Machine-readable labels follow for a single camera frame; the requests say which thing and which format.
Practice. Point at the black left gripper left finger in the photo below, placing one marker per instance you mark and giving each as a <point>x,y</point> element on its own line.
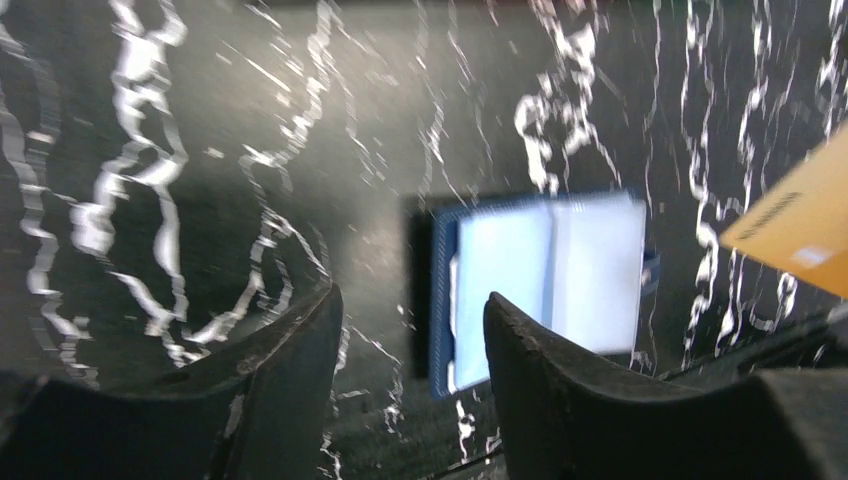
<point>253,410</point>

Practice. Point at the gold card from holder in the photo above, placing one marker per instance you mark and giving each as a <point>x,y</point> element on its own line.
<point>800,225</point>

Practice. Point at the blue card holder wallet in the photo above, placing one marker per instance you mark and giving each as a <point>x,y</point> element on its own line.
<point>575,264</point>

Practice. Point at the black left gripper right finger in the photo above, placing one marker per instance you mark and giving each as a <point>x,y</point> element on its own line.
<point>567,413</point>

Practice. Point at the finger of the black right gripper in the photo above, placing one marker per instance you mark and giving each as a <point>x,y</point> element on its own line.
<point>818,342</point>

